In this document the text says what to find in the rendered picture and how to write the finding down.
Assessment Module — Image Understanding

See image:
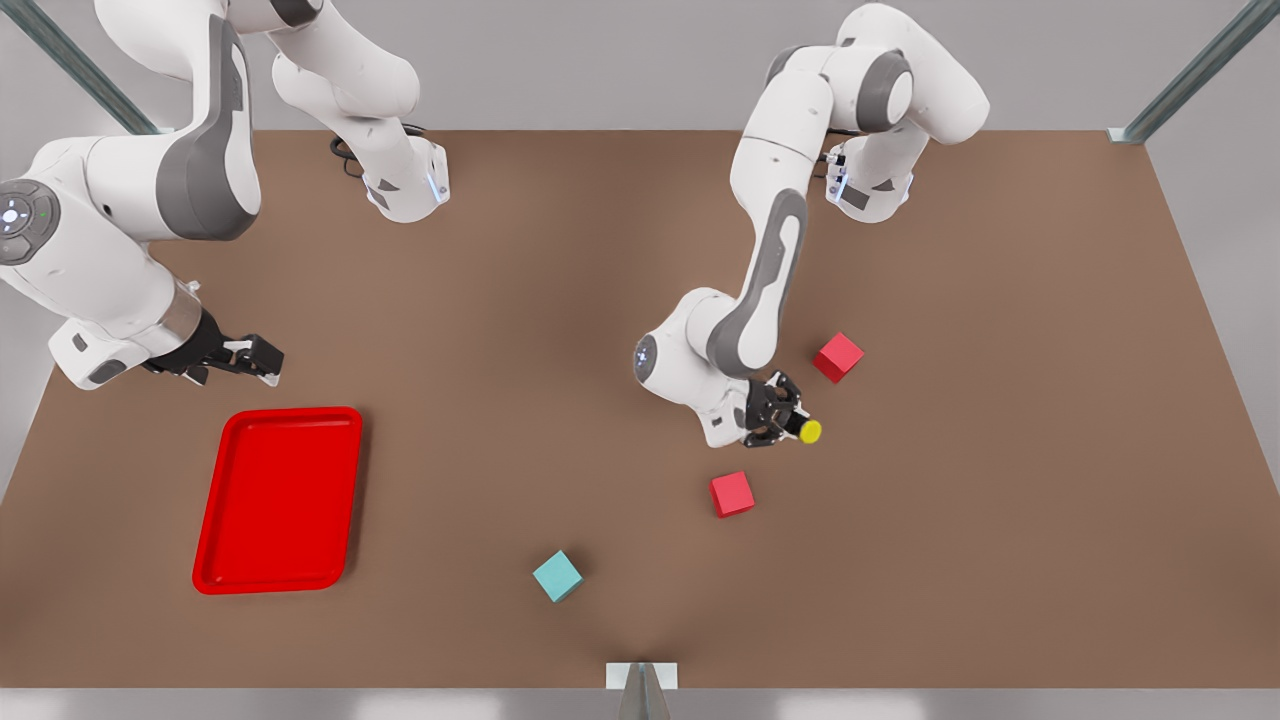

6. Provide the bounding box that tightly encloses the red cube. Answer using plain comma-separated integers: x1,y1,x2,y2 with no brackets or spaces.
812,332,866,385
709,470,757,520

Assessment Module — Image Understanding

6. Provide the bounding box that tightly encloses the red plastic tray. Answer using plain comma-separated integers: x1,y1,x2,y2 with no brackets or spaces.
191,405,365,597

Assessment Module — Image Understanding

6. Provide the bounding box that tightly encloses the teal cube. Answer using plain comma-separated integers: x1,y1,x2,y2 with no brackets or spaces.
531,549,585,605

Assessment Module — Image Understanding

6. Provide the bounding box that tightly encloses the black cable loop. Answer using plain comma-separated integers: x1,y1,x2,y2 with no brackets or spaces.
820,126,867,167
329,122,431,181

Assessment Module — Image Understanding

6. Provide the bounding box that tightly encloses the silver frame post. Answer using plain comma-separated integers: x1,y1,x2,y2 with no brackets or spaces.
0,0,163,137
605,661,680,720
1107,0,1280,147

